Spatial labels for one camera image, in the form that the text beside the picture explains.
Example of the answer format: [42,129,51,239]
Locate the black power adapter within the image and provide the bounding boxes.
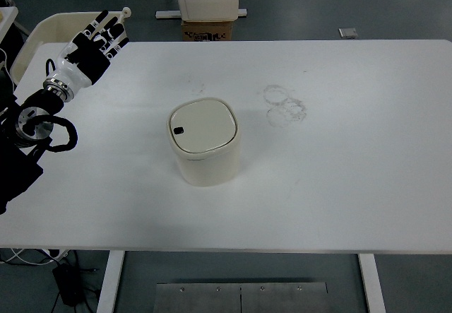
[52,264,84,307]

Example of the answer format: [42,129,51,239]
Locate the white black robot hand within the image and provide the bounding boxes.
[43,10,129,100]

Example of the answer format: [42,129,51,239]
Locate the cardboard box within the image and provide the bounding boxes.
[181,21,233,42]

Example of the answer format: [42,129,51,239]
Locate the cream trash can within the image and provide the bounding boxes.
[167,98,241,187]

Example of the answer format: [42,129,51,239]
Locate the small grey floor plate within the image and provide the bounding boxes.
[338,28,359,40]

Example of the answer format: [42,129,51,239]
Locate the white table leg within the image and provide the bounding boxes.
[358,254,386,313]
[96,250,126,313]

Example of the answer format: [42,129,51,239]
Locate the left white table leg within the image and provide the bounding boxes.
[96,250,126,313]

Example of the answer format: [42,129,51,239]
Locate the beige plastic bin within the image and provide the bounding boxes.
[10,11,100,85]

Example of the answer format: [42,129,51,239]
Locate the metal floor plate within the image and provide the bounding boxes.
[153,282,333,312]

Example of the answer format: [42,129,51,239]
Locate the white cables on floor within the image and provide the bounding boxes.
[0,248,68,266]

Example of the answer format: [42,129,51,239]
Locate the right white table leg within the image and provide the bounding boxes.
[358,254,386,313]

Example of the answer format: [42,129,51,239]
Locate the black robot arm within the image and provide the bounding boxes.
[1,11,129,213]

